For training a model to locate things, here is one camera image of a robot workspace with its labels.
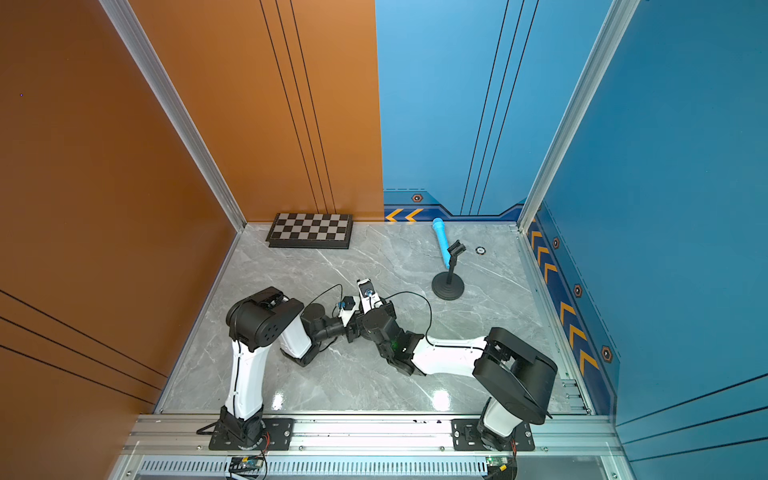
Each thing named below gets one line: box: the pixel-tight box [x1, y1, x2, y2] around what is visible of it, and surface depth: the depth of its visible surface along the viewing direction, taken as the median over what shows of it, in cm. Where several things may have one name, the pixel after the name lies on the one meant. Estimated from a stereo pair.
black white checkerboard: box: [266, 213, 354, 249], surface depth 115 cm
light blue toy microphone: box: [432, 217, 451, 269], surface depth 117 cm
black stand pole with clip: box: [447, 240, 467, 284], surface depth 89 cm
